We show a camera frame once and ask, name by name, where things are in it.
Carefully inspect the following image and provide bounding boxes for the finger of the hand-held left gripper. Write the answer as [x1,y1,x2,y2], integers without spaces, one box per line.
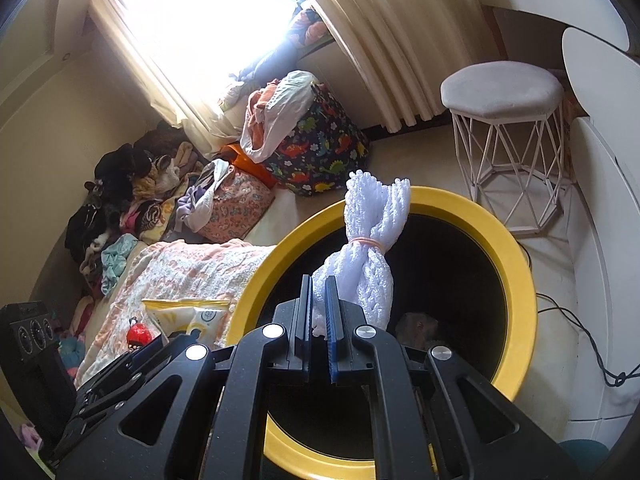
[75,332,201,411]

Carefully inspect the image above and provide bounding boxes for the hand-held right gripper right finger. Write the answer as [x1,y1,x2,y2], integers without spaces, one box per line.
[324,276,566,480]

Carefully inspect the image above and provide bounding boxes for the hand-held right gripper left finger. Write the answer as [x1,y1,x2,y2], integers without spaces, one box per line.
[56,274,315,480]

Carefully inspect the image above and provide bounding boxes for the yellow snack packet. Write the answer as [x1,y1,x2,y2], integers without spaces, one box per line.
[141,298,241,348]

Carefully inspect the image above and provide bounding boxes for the white foam net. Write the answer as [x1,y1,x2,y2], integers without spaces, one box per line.
[311,170,413,337]

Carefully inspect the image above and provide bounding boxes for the yellow round bin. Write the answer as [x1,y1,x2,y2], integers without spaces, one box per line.
[223,186,538,480]

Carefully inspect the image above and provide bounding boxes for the pink and blue clothes heap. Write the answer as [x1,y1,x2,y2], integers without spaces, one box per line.
[60,300,96,381]

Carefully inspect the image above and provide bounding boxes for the red mesh net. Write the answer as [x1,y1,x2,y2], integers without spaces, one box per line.
[125,317,153,346]

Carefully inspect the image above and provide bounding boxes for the pink cloth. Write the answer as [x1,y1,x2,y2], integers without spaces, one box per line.
[17,422,43,448]

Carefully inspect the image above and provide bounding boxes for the crumpled grey wrapper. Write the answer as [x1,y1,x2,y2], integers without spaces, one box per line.
[395,312,448,351]

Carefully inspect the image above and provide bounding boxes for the peach and white blanket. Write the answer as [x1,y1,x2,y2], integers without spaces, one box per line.
[75,240,278,386]

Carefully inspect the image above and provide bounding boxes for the pink floral bag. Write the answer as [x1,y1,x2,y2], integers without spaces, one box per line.
[197,165,276,243]

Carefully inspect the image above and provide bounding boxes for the orange bag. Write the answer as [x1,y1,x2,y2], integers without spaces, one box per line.
[222,143,278,188]

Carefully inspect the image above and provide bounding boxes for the dinosaur print bag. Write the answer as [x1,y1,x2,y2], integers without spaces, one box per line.
[260,85,371,197]

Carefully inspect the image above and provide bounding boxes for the pile of clothes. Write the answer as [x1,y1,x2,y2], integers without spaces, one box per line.
[65,120,236,301]

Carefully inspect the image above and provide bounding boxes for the white plastic bag of clothes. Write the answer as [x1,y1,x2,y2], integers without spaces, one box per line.
[240,71,321,163]

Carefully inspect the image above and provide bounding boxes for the cream sheer curtain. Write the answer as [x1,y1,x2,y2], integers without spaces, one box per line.
[90,0,241,158]

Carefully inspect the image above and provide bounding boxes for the clothes on window sill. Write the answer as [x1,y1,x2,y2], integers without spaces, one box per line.
[220,7,331,111]

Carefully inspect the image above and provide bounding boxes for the dark teal cloth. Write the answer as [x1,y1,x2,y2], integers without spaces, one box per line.
[557,440,611,480]

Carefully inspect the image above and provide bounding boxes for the cream pleated curtain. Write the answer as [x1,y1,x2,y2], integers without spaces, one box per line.
[280,0,488,133]

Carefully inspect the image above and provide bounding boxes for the white desk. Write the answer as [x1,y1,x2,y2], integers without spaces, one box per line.
[470,0,640,441]

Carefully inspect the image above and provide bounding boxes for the black cable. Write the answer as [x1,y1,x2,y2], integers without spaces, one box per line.
[517,242,640,388]

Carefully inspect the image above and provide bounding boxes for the white wire-frame stool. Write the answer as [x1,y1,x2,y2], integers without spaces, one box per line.
[440,60,568,238]

